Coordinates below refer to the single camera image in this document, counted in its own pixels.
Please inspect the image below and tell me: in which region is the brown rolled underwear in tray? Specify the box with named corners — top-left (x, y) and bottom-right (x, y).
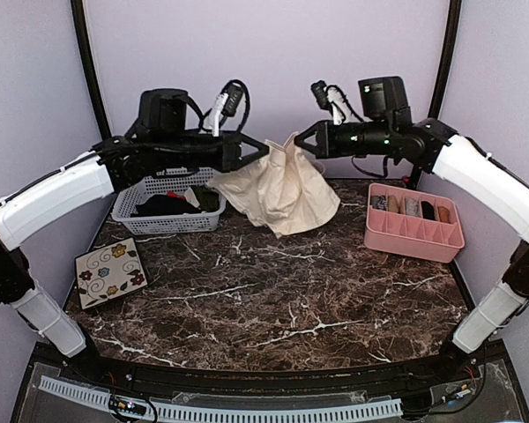
top-left (436, 205), bottom-right (451, 224)

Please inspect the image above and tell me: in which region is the grey rolled underwear in tray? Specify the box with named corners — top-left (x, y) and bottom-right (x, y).
top-left (369, 196), bottom-right (388, 211)

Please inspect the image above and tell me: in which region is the floral square tile coaster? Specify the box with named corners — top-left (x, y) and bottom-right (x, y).
top-left (75, 238), bottom-right (148, 310)

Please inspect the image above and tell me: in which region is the black front table rail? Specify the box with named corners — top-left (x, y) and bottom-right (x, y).
top-left (26, 341), bottom-right (508, 400)

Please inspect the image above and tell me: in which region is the white plastic laundry basket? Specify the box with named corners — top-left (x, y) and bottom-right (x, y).
top-left (111, 167), bottom-right (227, 235)

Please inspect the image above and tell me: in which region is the right black frame post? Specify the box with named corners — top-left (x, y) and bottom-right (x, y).
top-left (428, 0), bottom-right (462, 119)

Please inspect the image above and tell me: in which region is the red garment in basket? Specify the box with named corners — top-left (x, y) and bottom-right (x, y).
top-left (167, 191), bottom-right (184, 199)

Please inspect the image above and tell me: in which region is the left black frame post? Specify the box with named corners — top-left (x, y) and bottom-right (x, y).
top-left (70, 0), bottom-right (112, 140)

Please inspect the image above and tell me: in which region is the small white garment in basket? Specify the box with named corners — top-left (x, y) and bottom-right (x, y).
top-left (183, 187), bottom-right (200, 209)

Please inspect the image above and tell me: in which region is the black frame post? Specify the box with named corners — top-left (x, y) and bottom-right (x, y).
top-left (70, 0), bottom-right (112, 140)
top-left (428, 0), bottom-right (462, 119)

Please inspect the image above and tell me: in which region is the tan rolled underwear in tray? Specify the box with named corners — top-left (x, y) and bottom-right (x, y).
top-left (387, 195), bottom-right (402, 213)

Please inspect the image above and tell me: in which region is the olive green garment in basket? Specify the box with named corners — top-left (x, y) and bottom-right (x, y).
top-left (191, 185), bottom-right (220, 212)

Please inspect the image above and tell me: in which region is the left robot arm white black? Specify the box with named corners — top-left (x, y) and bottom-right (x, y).
top-left (0, 130), bottom-right (269, 384)

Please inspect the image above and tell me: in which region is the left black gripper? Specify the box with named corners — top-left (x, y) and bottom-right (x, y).
top-left (151, 127), bottom-right (265, 170)

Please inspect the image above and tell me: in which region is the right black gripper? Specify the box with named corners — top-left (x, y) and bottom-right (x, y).
top-left (300, 116), bottom-right (398, 156)

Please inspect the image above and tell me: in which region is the white slotted cable duct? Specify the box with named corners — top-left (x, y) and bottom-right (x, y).
top-left (38, 376), bottom-right (403, 422)

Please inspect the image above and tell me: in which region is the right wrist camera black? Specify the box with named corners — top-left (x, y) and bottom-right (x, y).
top-left (358, 76), bottom-right (412, 124)

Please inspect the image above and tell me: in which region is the cream cotton boxer underwear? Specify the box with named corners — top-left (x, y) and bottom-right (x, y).
top-left (207, 135), bottom-right (340, 238)

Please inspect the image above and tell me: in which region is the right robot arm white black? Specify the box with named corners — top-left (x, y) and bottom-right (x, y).
top-left (294, 118), bottom-right (529, 382)

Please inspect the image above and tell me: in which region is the black garment in basket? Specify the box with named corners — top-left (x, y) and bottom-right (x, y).
top-left (131, 195), bottom-right (200, 218)

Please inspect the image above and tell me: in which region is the black rolled underwear in tray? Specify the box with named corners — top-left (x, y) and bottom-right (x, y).
top-left (421, 201), bottom-right (436, 221)

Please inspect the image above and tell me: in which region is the pink divided organizer tray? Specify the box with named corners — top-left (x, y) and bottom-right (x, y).
top-left (364, 183), bottom-right (466, 263)

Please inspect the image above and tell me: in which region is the light grey rolled underwear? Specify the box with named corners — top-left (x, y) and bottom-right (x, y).
top-left (405, 197), bottom-right (421, 218)

